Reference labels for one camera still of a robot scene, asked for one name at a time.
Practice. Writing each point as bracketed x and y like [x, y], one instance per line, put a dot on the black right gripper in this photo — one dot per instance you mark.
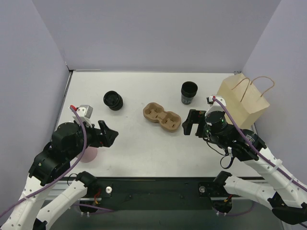
[197, 123]

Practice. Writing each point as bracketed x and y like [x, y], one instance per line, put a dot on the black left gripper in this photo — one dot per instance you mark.
[100, 134]

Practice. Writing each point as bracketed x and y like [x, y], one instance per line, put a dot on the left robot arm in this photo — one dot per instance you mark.
[70, 140]

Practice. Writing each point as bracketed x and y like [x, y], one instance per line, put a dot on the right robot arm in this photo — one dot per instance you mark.
[285, 196]

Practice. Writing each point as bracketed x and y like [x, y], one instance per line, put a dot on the pink straw holder cup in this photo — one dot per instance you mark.
[89, 155]

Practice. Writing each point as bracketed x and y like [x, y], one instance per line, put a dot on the stack of black cups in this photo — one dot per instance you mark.
[188, 92]

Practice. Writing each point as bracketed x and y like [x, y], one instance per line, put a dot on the stack of black lids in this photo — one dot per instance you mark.
[113, 100]

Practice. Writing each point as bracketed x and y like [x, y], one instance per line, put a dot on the brown pulp cup carrier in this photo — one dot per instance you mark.
[168, 120]

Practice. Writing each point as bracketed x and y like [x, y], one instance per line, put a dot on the tan paper bag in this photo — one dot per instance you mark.
[244, 101]

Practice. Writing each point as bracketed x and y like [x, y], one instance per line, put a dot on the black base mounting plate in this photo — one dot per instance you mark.
[154, 193]

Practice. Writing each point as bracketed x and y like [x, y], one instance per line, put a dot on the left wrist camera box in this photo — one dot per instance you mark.
[85, 112]

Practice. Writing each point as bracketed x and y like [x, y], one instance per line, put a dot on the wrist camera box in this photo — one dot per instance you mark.
[213, 102]
[85, 112]

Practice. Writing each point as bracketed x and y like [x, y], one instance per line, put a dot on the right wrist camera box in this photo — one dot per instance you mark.
[213, 102]

